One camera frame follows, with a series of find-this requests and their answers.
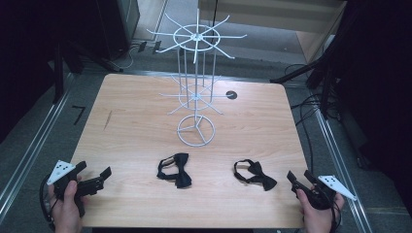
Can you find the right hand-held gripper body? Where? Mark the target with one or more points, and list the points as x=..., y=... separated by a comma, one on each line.
x=333, y=186

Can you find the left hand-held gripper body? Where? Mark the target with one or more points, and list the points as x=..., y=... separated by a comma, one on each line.
x=90, y=186

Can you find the black bow tie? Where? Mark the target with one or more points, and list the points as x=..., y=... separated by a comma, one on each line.
x=259, y=176
x=181, y=174

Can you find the person's left hand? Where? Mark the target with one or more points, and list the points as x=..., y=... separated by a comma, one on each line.
x=66, y=210

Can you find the person's right hand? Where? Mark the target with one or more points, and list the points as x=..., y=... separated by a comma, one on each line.
x=319, y=220

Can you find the dark round table grommet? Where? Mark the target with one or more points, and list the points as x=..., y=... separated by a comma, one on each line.
x=231, y=94

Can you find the black stand leg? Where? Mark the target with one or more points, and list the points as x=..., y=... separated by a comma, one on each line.
x=296, y=73

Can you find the black plug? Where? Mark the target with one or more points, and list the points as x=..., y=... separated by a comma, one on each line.
x=157, y=47
x=142, y=46

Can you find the dark cabinet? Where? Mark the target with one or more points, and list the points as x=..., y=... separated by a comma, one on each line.
x=118, y=26

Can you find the light wooden furniture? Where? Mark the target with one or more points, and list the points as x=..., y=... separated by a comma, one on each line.
x=275, y=14

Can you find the metal floor rail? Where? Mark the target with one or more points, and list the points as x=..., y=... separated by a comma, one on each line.
x=29, y=152
x=343, y=174

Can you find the black upright stand post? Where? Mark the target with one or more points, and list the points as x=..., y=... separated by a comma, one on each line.
x=59, y=74

